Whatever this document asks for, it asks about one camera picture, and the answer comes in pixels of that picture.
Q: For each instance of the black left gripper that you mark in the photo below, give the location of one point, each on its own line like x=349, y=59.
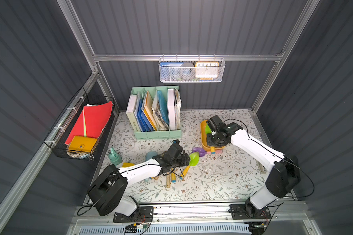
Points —
x=182, y=160

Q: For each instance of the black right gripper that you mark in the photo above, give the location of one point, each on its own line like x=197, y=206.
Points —
x=211, y=140

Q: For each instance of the purple shovel pink handle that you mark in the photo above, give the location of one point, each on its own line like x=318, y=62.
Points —
x=203, y=152

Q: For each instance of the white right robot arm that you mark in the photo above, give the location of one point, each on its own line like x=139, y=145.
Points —
x=284, y=173

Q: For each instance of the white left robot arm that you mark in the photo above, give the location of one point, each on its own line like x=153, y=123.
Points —
x=107, y=192

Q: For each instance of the yellow plastic storage box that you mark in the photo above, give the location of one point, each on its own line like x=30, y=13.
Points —
x=206, y=147

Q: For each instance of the blue box in basket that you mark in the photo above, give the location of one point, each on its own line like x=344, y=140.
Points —
x=169, y=71

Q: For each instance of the teal toy scoop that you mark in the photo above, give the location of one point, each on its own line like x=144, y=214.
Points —
x=150, y=155

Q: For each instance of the green desktop file organizer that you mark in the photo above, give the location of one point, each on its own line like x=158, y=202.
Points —
x=154, y=112

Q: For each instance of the yellow toy piece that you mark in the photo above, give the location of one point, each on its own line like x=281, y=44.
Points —
x=128, y=164

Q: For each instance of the green spray bottle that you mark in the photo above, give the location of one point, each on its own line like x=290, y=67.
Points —
x=114, y=157

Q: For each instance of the yellow white alarm clock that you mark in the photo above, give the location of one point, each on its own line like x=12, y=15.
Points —
x=207, y=70

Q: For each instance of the grey tape roll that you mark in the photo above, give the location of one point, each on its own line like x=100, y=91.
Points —
x=187, y=71

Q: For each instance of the red paper folder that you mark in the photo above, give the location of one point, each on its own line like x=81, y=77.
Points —
x=91, y=122

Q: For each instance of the yellow wallet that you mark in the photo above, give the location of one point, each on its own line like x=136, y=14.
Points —
x=82, y=144

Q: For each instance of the wooden handle toy tool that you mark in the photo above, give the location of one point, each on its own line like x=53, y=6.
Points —
x=168, y=181

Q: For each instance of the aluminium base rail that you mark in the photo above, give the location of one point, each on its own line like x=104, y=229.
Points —
x=199, y=212

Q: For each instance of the white wire wall basket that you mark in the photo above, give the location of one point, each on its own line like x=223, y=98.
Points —
x=193, y=60

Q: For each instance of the black wire side basket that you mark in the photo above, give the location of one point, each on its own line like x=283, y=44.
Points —
x=56, y=140

